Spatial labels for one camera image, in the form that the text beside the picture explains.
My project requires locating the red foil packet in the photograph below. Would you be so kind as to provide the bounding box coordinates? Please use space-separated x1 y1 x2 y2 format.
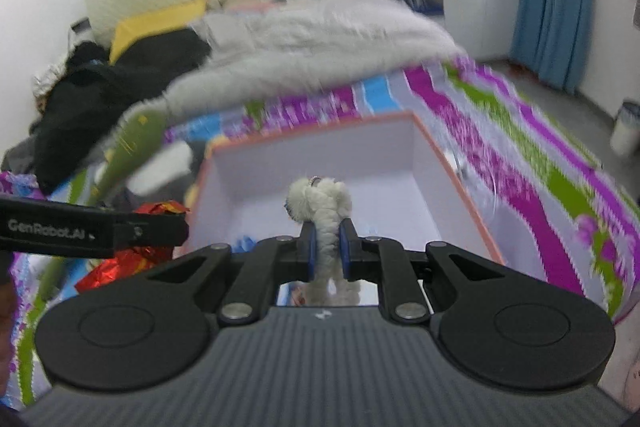
75 200 189 294

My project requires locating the blue red plastic bag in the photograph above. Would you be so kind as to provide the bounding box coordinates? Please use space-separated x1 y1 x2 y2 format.
231 235 257 254

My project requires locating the person left hand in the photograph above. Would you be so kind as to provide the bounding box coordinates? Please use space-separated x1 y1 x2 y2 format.
0 279 17 397

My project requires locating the orange cardboard box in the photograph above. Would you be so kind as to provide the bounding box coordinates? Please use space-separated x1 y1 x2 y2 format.
179 109 507 308

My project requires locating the green plush massage stick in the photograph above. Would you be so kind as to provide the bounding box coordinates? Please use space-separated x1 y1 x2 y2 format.
87 108 166 206

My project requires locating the black clothing pile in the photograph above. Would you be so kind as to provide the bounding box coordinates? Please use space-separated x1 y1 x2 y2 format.
34 28 210 195

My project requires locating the grey penguin plush toy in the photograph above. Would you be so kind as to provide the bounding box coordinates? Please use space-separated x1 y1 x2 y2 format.
112 140 206 211

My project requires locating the colourful striped bed sheet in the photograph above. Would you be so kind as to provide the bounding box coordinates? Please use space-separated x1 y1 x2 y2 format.
0 56 640 410

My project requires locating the grey duvet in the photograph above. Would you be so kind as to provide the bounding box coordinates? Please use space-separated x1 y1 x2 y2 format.
119 0 469 128

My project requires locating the yellow pillow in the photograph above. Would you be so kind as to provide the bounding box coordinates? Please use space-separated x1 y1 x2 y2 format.
110 0 206 64

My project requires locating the white waste bin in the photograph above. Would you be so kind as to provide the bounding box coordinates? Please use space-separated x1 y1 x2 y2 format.
610 100 640 157

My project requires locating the blue curtain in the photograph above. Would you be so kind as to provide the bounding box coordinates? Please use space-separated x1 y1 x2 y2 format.
510 0 593 94

